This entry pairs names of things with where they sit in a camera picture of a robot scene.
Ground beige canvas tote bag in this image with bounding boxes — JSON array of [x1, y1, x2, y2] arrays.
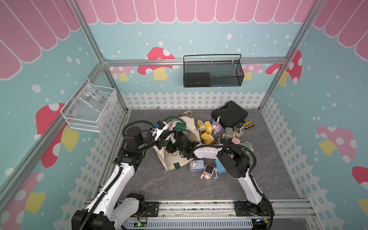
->
[[153, 110, 201, 171]]

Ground light blue square sharpener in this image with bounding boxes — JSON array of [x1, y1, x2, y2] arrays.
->
[[189, 160, 205, 173]]

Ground pink translucent pencil sharpener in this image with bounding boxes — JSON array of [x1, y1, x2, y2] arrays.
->
[[200, 164, 216, 180]]

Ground purple pencil sharpener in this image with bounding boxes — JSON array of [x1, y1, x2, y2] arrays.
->
[[211, 117, 223, 134]]

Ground sky blue box sharpener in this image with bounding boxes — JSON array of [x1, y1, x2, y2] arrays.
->
[[214, 160, 227, 174]]

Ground pink boxy pencil sharpener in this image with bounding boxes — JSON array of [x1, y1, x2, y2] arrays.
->
[[232, 137, 241, 144]]

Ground green square pencil sharpener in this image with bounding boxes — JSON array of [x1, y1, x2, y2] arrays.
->
[[240, 141, 254, 151]]

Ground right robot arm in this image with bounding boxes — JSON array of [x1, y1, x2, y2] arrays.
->
[[157, 129, 275, 218]]

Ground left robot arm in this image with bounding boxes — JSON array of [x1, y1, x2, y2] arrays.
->
[[71, 120, 169, 230]]

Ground black box in basket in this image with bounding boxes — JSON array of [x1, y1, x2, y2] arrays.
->
[[184, 72, 211, 88]]

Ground black plastic tool case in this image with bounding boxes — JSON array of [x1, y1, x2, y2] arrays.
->
[[211, 101, 248, 127]]

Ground clear plastic bag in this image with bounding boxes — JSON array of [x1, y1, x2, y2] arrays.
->
[[69, 82, 109, 122]]

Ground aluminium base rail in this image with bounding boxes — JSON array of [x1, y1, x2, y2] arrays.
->
[[118, 199, 321, 230]]

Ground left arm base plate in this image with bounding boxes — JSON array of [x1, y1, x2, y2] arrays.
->
[[137, 202, 160, 218]]

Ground yellow handled pliers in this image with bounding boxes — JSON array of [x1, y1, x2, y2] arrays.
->
[[242, 121, 255, 129]]

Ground white wire basket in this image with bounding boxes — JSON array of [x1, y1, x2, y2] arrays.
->
[[60, 79, 117, 133]]

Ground black wire mesh basket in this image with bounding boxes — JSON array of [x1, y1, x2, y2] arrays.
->
[[183, 54, 244, 87]]

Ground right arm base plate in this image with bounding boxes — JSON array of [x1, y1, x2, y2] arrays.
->
[[234, 199, 275, 217]]

